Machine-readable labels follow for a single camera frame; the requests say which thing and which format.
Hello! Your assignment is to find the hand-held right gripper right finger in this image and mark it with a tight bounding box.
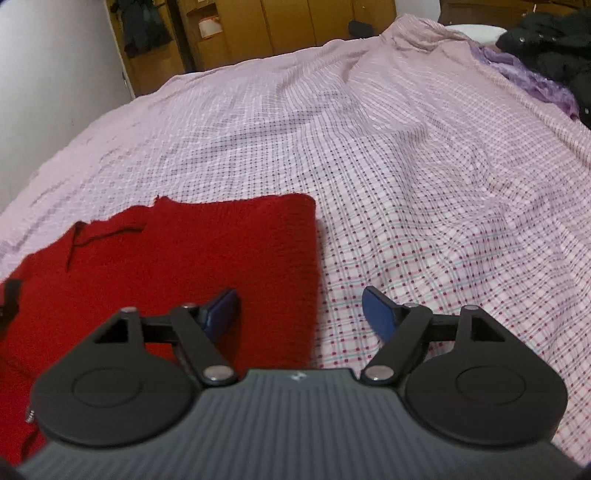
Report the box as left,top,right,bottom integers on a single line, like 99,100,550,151
360,286,506,387

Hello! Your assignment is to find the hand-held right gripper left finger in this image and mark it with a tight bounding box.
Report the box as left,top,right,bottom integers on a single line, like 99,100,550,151
92,288,242,387

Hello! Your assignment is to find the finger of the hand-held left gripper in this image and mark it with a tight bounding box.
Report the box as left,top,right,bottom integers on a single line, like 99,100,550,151
0,279,24,325

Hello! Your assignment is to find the red knitted sweater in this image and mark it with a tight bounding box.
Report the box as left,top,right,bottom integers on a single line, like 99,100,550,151
0,194,324,467

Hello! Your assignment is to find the pink plaid bedspread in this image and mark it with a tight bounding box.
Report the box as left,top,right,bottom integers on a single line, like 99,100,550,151
0,13,591,467

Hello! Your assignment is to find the purple cloth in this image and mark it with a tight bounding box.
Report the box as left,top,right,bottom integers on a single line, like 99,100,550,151
470,41,581,121

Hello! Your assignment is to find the small black object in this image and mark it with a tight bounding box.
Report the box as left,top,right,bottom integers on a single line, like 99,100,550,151
348,20,385,38

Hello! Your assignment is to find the wooden wardrobe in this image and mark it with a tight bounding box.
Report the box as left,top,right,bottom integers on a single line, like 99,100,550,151
108,0,398,97

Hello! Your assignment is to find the white pillow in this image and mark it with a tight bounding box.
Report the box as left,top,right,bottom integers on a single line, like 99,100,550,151
444,23,509,45

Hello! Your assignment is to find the hanging black jacket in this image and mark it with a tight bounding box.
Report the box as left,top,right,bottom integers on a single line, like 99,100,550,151
111,0,172,59

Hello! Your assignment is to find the black padded jacket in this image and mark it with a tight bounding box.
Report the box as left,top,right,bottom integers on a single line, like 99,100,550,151
495,11,591,131

